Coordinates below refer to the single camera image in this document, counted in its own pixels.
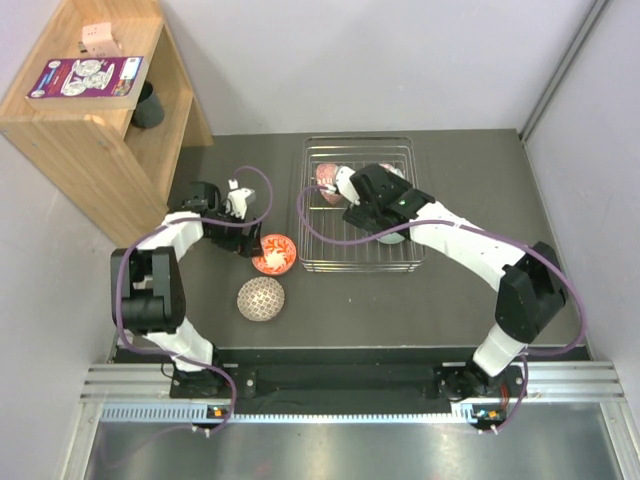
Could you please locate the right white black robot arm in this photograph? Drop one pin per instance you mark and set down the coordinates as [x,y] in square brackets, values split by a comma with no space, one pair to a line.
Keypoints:
[529,295]

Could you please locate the purple book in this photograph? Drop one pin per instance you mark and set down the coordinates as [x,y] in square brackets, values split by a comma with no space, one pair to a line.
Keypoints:
[105,83]

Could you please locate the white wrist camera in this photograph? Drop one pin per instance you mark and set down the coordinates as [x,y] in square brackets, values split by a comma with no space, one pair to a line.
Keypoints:
[238,200]
[344,185]

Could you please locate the wooden shelf unit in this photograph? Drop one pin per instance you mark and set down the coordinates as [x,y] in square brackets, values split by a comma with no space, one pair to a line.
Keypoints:
[116,174]

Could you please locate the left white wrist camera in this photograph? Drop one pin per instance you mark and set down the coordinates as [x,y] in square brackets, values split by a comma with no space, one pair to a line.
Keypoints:
[238,200]

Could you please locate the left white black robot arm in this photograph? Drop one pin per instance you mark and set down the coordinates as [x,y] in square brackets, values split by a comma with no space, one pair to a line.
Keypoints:
[148,298]

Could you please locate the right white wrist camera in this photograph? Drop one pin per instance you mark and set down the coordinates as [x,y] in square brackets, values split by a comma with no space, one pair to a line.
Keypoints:
[344,185]

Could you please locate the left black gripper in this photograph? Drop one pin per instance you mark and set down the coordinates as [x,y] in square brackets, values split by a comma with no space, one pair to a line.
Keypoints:
[247,246]

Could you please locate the mint green bowl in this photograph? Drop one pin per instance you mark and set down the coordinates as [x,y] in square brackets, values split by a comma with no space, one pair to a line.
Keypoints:
[393,238]

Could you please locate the metal wire dish rack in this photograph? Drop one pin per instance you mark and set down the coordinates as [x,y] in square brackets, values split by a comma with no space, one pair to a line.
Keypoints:
[325,216]

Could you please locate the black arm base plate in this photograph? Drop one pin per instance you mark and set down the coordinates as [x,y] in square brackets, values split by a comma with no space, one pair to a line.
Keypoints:
[423,381]

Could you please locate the beige lattice patterned bowl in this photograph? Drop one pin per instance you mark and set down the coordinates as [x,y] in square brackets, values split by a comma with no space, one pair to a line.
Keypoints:
[260,299]

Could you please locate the red daisy patterned bowl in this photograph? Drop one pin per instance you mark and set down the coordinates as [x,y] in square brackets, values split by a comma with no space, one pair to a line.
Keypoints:
[325,175]

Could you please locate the pink power adapter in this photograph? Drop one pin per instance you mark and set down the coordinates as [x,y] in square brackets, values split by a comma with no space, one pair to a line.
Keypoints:
[97,40]

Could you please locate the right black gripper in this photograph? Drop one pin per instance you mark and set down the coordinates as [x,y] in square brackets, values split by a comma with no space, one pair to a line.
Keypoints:
[359,216]

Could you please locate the white red patterned bowl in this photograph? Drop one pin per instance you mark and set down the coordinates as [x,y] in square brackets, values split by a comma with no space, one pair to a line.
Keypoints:
[391,168]

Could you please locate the dark grey cup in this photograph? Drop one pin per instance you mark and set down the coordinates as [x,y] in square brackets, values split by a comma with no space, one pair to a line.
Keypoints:
[149,112]

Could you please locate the red floral bowl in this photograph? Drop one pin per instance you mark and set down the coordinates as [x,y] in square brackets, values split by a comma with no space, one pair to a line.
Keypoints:
[279,255]

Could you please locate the aluminium rail frame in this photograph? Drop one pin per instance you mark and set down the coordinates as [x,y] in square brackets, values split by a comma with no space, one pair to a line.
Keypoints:
[570,421]

